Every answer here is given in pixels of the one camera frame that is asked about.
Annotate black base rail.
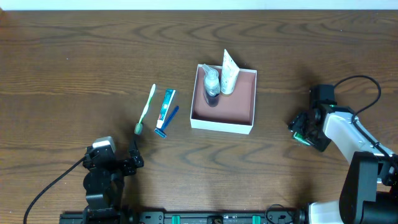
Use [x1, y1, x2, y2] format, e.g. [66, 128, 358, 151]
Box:
[59, 204, 309, 224]

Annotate white lotion tube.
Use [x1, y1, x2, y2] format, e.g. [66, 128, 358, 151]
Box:
[220, 49, 239, 95]

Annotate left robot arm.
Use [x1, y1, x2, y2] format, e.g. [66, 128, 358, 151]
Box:
[83, 136, 144, 220]

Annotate blue disposable razor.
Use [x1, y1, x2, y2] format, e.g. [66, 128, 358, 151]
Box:
[154, 106, 179, 138]

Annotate green soap packet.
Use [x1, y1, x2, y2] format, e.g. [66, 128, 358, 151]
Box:
[292, 132, 312, 146]

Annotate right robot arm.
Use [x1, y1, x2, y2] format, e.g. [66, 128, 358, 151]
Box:
[288, 105, 397, 223]

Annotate green white toothbrush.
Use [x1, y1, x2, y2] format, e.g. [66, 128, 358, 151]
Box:
[134, 83, 156, 135]

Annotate teal white toothpaste tube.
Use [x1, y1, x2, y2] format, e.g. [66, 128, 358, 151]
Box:
[156, 89, 176, 129]

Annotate white box with pink interior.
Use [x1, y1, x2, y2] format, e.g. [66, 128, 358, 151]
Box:
[190, 64, 257, 134]

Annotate clear pump bottle dark liquid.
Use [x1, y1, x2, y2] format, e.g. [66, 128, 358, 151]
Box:
[202, 64, 221, 107]

